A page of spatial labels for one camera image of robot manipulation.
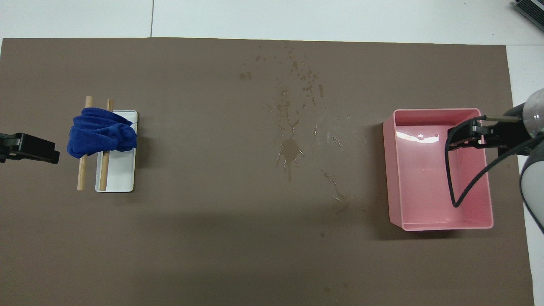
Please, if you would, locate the pink plastic bin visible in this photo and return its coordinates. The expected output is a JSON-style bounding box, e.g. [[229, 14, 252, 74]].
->
[[382, 108, 494, 232]]

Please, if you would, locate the grey ribbed device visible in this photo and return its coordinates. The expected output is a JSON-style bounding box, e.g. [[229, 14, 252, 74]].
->
[[512, 0, 544, 22]]

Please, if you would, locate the blue towel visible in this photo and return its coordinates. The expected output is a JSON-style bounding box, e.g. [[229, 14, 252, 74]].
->
[[67, 107, 138, 159]]

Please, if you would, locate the wooden dowel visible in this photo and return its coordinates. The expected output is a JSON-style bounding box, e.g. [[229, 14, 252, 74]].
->
[[77, 96, 94, 191], [99, 99, 114, 191]]

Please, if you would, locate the white rack base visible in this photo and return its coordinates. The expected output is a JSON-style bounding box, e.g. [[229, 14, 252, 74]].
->
[[95, 110, 139, 193]]

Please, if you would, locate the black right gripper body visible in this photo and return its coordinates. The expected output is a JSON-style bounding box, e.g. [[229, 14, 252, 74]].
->
[[480, 105, 533, 156]]

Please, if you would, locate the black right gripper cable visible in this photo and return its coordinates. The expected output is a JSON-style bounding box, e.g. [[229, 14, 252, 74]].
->
[[444, 115, 544, 209]]

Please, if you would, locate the brown table mat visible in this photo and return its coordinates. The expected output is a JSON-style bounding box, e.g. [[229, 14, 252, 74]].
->
[[0, 37, 535, 306]]

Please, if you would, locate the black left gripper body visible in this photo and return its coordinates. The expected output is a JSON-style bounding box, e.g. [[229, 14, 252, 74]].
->
[[0, 133, 18, 163]]

